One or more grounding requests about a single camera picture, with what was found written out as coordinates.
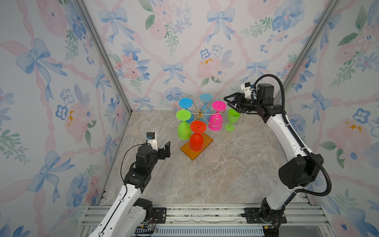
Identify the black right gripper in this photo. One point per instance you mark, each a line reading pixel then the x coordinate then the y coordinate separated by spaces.
pixel 237 97

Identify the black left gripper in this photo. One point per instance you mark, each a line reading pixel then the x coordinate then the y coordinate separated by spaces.
pixel 162 155

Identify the green wine glass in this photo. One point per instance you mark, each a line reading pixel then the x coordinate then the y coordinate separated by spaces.
pixel 233 117
pixel 184 130

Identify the pink wine glass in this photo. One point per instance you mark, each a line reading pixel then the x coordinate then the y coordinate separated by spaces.
pixel 216 119

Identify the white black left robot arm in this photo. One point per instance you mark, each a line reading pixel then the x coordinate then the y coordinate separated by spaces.
pixel 129 210

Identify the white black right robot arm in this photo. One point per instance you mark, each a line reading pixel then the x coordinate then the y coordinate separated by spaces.
pixel 300 169

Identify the blue wine glass right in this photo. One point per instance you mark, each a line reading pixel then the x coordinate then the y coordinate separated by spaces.
pixel 206 103

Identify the blue wine glass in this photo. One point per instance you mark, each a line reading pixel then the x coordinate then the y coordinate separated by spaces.
pixel 206 103
pixel 186 103

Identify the red wine glass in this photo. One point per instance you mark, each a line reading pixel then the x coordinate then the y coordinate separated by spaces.
pixel 196 140

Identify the blue wine glass left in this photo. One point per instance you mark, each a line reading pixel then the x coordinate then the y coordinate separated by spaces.
pixel 186 103

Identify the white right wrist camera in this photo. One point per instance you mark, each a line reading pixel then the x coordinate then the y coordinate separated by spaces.
pixel 248 90

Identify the gold wire rack wooden base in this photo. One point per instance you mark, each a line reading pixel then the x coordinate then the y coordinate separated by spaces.
pixel 207 139

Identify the aluminium corner post right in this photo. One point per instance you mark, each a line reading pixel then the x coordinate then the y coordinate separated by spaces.
pixel 286 18

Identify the aluminium corner post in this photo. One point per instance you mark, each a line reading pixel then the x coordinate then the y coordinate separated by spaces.
pixel 286 18
pixel 89 24

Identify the aluminium corner post left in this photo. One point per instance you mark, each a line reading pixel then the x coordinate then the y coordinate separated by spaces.
pixel 89 24

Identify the aluminium rail base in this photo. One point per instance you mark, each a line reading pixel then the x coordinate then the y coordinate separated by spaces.
pixel 225 220

